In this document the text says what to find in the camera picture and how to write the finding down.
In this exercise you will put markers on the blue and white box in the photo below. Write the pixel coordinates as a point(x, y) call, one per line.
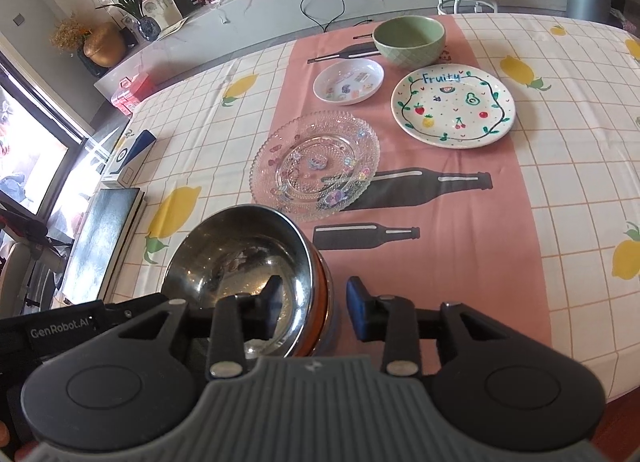
point(132, 155)

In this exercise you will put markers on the person's left hand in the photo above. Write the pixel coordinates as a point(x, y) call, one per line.
point(3, 434)

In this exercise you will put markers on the pink bottle-print table runner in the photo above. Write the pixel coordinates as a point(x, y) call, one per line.
point(450, 242)

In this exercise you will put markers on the grey wall switch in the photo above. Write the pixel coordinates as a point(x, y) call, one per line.
point(19, 19)

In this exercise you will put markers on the green ceramic bowl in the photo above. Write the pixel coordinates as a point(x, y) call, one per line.
point(410, 55)

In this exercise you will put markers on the gold vase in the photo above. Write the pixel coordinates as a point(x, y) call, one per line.
point(103, 45)

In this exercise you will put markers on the blue patterned vase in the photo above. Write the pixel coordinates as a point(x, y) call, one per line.
point(148, 30)

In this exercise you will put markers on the small white dish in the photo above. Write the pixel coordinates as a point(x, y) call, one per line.
point(350, 82)

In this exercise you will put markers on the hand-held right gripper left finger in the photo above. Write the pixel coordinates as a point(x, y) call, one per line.
point(275, 299)

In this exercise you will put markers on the clear glass plate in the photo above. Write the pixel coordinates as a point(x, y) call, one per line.
point(310, 177)

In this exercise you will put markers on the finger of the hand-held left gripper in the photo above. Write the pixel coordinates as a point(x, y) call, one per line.
point(130, 309)

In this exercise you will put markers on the red box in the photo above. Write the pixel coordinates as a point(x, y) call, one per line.
point(132, 92)

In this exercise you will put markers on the stainless steel bowl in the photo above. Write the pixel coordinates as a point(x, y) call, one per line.
point(225, 252)

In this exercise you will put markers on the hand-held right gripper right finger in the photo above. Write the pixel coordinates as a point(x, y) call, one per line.
point(356, 307)

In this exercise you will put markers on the dark flat slab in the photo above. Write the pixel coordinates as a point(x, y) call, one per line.
point(100, 242)

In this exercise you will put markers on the window frame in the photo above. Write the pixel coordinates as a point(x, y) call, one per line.
point(45, 107)

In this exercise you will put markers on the white fruit-painted plate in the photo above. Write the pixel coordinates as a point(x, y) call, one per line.
point(450, 110)

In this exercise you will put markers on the white picture card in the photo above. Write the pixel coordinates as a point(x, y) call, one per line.
point(162, 7)

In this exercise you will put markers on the dried flower bunch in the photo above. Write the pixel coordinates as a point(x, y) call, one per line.
point(67, 32)

